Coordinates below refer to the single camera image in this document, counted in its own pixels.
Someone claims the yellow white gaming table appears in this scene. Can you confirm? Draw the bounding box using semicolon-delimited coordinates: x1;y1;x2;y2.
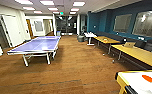
114;69;152;94

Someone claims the grey round ottoman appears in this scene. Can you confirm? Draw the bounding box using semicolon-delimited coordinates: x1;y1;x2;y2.
77;34;86;43

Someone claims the small white table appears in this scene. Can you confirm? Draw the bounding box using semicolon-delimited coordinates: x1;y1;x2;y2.
84;32;98;47

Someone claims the long yellow table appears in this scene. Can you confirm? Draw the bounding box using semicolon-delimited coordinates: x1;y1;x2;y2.
110;43;152;70
93;35;122;55

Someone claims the square ceiling light panel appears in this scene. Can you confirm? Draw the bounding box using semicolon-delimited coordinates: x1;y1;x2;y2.
14;0;34;5
39;0;56;6
72;1;87;7
69;7;81;13
47;7;59;12
22;6;37;11

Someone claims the blue ping-pong table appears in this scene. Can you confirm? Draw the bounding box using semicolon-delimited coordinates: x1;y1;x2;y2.
6;35;62;68

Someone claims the brown wooden door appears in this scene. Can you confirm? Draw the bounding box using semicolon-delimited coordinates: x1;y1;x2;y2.
25;18;35;40

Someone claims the interior glass window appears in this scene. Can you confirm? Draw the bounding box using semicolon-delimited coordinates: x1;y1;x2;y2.
132;9;152;38
113;13;133;34

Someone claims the small tan box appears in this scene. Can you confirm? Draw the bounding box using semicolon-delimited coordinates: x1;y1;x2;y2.
123;41;137;48

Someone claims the white wall board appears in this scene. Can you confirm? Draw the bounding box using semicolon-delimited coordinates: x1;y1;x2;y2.
33;20;44;33

